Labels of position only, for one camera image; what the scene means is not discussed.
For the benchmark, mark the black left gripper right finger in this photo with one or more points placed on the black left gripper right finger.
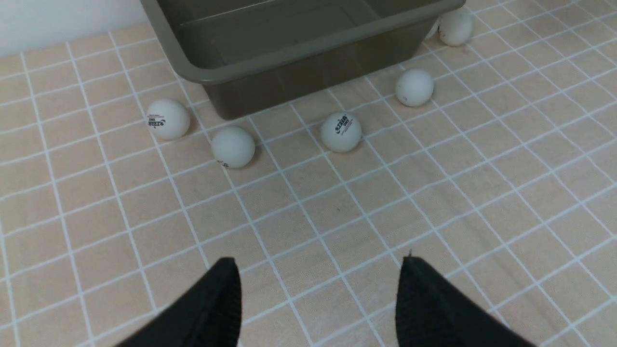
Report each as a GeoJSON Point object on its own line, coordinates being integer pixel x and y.
{"type": "Point", "coordinates": [431, 312]}

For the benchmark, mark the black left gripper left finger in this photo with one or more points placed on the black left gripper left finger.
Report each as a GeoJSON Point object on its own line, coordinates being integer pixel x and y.
{"type": "Point", "coordinates": [207, 315]}

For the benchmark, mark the plain white ball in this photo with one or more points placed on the plain white ball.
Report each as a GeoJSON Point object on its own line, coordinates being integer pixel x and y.
{"type": "Point", "coordinates": [233, 147]}

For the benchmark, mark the white ball logo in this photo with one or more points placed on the white ball logo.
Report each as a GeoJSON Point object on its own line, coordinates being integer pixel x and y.
{"type": "Point", "coordinates": [341, 132]}

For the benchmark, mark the olive green plastic bin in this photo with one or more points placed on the olive green plastic bin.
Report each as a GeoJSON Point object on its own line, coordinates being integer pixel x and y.
{"type": "Point", "coordinates": [250, 55]}

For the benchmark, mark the checkered beige tablecloth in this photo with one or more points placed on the checkered beige tablecloth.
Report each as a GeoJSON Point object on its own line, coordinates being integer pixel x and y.
{"type": "Point", "coordinates": [504, 181]}

